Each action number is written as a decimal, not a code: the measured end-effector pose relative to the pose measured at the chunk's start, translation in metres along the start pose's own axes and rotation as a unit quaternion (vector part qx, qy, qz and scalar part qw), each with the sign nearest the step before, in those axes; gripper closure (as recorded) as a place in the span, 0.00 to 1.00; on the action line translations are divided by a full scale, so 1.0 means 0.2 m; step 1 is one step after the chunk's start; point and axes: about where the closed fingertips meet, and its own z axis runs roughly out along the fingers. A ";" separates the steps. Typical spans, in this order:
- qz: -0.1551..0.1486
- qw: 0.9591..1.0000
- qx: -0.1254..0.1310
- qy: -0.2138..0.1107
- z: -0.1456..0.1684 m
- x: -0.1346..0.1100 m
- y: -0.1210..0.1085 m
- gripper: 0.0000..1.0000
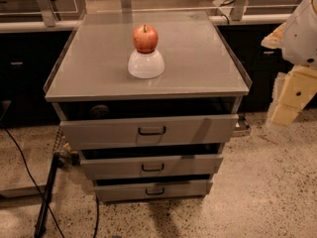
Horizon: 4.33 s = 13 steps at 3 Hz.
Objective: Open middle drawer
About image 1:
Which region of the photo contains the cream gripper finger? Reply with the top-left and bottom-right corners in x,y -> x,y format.
265,65 -> 317,129
261,23 -> 286,50

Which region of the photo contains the grey drawer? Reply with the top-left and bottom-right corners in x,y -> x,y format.
79,145 -> 223,179
94,175 -> 213,202
60,114 -> 238,150

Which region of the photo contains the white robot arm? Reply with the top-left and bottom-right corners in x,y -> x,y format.
261,0 -> 317,131

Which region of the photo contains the grey top drawer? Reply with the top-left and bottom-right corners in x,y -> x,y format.
60,114 -> 238,150

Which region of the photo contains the grey metal drawer cabinet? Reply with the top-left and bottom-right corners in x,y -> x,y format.
43,11 -> 253,151

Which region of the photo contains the grey bottom drawer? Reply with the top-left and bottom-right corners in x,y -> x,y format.
94,175 -> 213,202

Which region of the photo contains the red apple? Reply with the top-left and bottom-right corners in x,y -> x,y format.
133,25 -> 159,54

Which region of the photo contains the white upturned bowl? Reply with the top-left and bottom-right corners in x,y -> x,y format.
128,50 -> 165,79

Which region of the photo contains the black metal bar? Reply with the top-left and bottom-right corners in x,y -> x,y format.
34,153 -> 59,238

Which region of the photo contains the black floor cable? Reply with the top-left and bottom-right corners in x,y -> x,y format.
0,124 -> 65,238

